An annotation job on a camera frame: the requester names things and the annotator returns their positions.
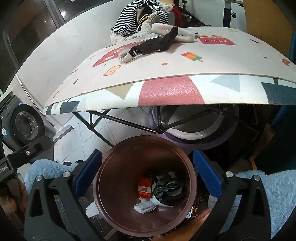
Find red cigarette box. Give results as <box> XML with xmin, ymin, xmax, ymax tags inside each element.
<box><xmin>138</xmin><ymin>178</ymin><xmax>152</xmax><ymax>198</ymax></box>

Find white tissue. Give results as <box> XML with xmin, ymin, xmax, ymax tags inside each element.
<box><xmin>133</xmin><ymin>200</ymin><xmax>157</xmax><ymax>214</ymax></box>

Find brown round trash bin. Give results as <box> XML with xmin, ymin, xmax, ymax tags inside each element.
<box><xmin>93</xmin><ymin>136</ymin><xmax>197</xmax><ymax>237</ymax></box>

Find black slippers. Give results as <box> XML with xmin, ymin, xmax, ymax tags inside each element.
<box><xmin>63</xmin><ymin>160</ymin><xmax>84</xmax><ymax>166</ymax></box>

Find light blue fluffy pants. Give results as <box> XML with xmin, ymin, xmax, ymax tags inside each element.
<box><xmin>25</xmin><ymin>170</ymin><xmax>295</xmax><ymax>240</ymax></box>

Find folding table with patterned mat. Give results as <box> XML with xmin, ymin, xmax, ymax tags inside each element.
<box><xmin>43</xmin><ymin>27</ymin><xmax>295</xmax><ymax>115</ymax></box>

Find blue curtain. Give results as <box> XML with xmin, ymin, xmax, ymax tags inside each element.
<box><xmin>289</xmin><ymin>32</ymin><xmax>296</xmax><ymax>64</ymax></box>

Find white fluffy sock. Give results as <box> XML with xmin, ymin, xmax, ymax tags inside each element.
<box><xmin>151</xmin><ymin>23</ymin><xmax>195</xmax><ymax>43</ymax></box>

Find black exercise bike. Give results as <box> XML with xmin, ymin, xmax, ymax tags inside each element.
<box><xmin>177</xmin><ymin>0</ymin><xmax>246</xmax><ymax>31</ymax></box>

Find wooden door panel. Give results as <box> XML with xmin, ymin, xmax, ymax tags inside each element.
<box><xmin>243</xmin><ymin>1</ymin><xmax>294</xmax><ymax>57</ymax></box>

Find striped clothes pile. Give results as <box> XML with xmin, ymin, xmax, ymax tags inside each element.
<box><xmin>110</xmin><ymin>1</ymin><xmax>184</xmax><ymax>44</ymax></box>

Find left gripper camera lens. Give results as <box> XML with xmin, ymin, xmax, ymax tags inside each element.
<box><xmin>1</xmin><ymin>92</ymin><xmax>54</xmax><ymax>152</ymax></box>

